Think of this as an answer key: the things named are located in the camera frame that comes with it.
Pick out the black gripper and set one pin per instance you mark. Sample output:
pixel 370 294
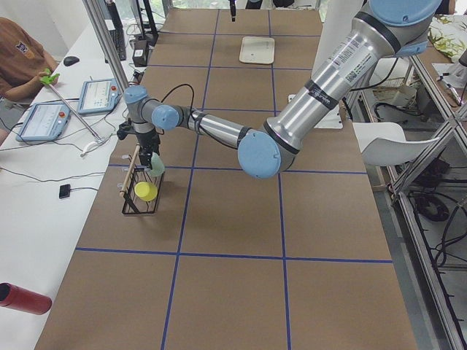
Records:
pixel 145 140

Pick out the pale green plastic cup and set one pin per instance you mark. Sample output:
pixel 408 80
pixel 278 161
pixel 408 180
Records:
pixel 157 166

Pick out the yellow plastic cup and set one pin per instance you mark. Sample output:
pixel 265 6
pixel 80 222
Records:
pixel 146 191

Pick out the cream rabbit serving tray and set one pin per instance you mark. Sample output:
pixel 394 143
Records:
pixel 257 50

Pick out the blue teach pendant far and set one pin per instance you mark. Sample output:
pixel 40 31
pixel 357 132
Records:
pixel 98 96

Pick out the blue teach pendant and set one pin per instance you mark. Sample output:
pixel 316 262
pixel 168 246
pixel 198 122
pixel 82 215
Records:
pixel 44 122
pixel 98 96

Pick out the small black square device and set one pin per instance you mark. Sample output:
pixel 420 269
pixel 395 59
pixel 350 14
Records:
pixel 64 191

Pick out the black power adapter box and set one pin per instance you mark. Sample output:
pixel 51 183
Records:
pixel 141 53

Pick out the blue teach pendant near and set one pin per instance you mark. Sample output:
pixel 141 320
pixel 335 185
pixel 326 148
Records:
pixel 44 122

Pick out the black computer mouse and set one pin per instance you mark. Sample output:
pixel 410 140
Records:
pixel 70 60

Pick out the black keyboard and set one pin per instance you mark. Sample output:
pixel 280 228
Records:
pixel 118 40

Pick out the silver grabber stick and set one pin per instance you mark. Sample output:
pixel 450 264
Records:
pixel 47 78

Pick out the person in brown shirt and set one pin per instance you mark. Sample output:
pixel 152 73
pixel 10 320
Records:
pixel 24 62

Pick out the red cylinder bottle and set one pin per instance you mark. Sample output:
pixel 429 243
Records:
pixel 20 299

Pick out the white plastic chair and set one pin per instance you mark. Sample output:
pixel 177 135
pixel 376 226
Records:
pixel 385 144

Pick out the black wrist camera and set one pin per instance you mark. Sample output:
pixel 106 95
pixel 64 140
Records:
pixel 124 130

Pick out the black wire cup rack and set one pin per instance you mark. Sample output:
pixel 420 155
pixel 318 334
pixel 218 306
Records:
pixel 135 173

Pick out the aluminium frame post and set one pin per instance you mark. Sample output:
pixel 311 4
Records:
pixel 97 20

